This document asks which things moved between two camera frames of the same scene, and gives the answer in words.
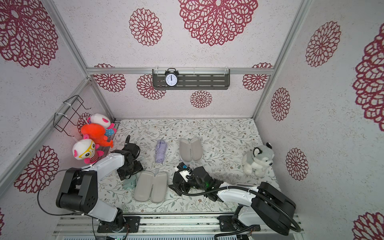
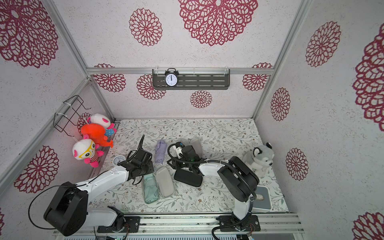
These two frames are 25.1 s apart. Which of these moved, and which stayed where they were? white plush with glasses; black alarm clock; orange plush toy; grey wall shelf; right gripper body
Moved: right gripper body
Stayed: black alarm clock; white plush with glasses; grey wall shelf; orange plush toy
